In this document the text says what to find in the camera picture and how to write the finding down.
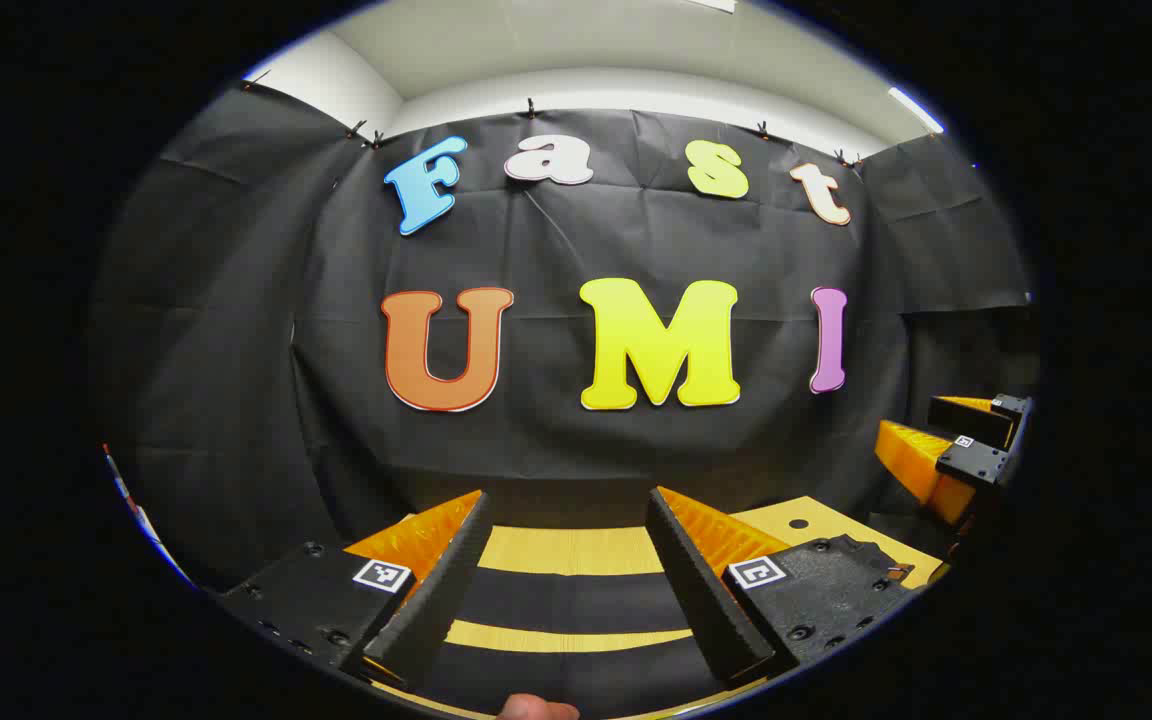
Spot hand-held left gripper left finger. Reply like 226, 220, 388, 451
219, 490, 495, 693

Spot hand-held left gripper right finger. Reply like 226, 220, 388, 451
646, 487, 917, 691

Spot dark grey jeans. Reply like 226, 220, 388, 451
416, 572, 737, 719

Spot black backdrop cloth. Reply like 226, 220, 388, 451
86, 80, 1037, 601

